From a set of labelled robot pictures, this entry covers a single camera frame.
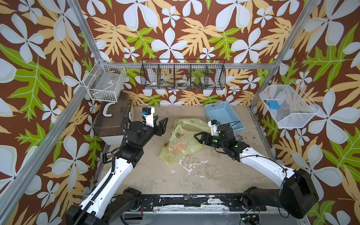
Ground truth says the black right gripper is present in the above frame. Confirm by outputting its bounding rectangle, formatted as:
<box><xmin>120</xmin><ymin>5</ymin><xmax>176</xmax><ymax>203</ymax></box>
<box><xmin>193</xmin><ymin>131</ymin><xmax>228</xmax><ymax>151</ymax></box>

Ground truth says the green avocado-print plastic bag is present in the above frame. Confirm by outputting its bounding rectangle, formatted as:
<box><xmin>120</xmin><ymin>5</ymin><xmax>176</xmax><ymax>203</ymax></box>
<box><xmin>159</xmin><ymin>118</ymin><xmax>210</xmax><ymax>165</ymax></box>

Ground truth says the wrinkled orange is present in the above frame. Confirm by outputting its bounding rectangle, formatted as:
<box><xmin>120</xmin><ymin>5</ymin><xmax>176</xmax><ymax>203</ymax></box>
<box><xmin>179</xmin><ymin>144</ymin><xmax>188</xmax><ymax>152</ymax></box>
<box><xmin>169</xmin><ymin>143</ymin><xmax>182</xmax><ymax>154</ymax></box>

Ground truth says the wrinkled orange back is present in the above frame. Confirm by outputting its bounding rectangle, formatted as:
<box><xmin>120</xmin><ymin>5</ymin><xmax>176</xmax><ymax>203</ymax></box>
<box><xmin>169</xmin><ymin>143</ymin><xmax>182</xmax><ymax>154</ymax></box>

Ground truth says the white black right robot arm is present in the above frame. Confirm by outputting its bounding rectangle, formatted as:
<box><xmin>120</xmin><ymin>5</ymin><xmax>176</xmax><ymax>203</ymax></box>
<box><xmin>194</xmin><ymin>121</ymin><xmax>319</xmax><ymax>219</ymax></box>

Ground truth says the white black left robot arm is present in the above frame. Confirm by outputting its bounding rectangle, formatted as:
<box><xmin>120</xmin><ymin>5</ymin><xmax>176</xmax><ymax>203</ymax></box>
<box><xmin>66</xmin><ymin>118</ymin><xmax>168</xmax><ymax>225</ymax></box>

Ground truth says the light blue perforated plastic basket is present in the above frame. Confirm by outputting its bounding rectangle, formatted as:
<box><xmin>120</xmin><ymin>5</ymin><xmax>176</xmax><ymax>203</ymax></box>
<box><xmin>204</xmin><ymin>101</ymin><xmax>246</xmax><ymax>135</ymax></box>

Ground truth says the brown lidded storage box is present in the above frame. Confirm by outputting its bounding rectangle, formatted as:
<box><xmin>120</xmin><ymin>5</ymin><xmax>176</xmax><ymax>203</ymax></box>
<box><xmin>94</xmin><ymin>92</ymin><xmax>134</xmax><ymax>145</ymax></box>

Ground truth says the black tray with orange parts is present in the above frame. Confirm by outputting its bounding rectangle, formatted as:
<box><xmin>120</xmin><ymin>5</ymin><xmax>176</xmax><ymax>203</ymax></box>
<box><xmin>102</xmin><ymin>149</ymin><xmax>118</xmax><ymax>164</ymax></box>

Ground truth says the blue small object in basket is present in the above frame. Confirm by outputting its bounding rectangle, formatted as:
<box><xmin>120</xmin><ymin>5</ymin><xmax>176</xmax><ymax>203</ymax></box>
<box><xmin>264</xmin><ymin>100</ymin><xmax>280</xmax><ymax>110</ymax></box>

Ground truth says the small black electronics board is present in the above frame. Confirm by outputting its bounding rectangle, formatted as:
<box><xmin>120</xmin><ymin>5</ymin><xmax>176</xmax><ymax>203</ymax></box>
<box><xmin>240</xmin><ymin>214</ymin><xmax>260</xmax><ymax>225</ymax></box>

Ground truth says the white mesh basket right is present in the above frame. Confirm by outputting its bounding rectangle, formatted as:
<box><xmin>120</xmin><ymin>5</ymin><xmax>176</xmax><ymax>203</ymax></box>
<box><xmin>260</xmin><ymin>82</ymin><xmax>320</xmax><ymax>129</ymax></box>

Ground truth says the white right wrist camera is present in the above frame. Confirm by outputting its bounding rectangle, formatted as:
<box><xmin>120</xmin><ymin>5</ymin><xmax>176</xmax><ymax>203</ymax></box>
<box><xmin>208</xmin><ymin>120</ymin><xmax>220</xmax><ymax>136</ymax></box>

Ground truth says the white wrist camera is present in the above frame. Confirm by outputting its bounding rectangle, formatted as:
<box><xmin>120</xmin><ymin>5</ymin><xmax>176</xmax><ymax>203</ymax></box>
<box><xmin>208</xmin><ymin>120</ymin><xmax>220</xmax><ymax>136</ymax></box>
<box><xmin>141</xmin><ymin>107</ymin><xmax>155</xmax><ymax>128</ymax></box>

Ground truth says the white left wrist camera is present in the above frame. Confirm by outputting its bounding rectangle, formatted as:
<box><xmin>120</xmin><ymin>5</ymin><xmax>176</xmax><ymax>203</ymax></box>
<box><xmin>141</xmin><ymin>107</ymin><xmax>155</xmax><ymax>128</ymax></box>

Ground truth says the black wire basket centre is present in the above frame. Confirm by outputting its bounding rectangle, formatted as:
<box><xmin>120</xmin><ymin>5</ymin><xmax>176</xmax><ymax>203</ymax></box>
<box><xmin>140</xmin><ymin>59</ymin><xmax>227</xmax><ymax>90</ymax></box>

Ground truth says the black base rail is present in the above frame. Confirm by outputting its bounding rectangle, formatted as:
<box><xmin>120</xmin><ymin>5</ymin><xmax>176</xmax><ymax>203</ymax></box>
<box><xmin>130</xmin><ymin>193</ymin><xmax>267</xmax><ymax>212</ymax></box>

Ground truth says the white wire basket left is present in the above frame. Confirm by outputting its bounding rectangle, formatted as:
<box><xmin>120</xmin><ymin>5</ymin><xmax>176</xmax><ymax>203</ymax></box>
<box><xmin>84</xmin><ymin>62</ymin><xmax>127</xmax><ymax>102</ymax></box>

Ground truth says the aluminium frame post left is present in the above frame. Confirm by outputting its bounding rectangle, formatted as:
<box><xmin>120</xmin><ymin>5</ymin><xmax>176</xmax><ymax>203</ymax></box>
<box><xmin>67</xmin><ymin>0</ymin><xmax>103</xmax><ymax>63</ymax></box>

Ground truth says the aluminium frame post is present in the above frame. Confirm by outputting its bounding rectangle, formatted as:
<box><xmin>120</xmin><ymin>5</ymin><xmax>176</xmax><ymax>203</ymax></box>
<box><xmin>250</xmin><ymin>0</ymin><xmax>320</xmax><ymax>109</ymax></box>
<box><xmin>67</xmin><ymin>0</ymin><xmax>103</xmax><ymax>63</ymax></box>

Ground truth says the aluminium frame post right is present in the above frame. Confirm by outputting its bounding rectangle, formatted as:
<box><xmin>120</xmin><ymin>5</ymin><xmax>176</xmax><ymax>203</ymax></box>
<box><xmin>250</xmin><ymin>0</ymin><xmax>320</xmax><ymax>109</ymax></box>

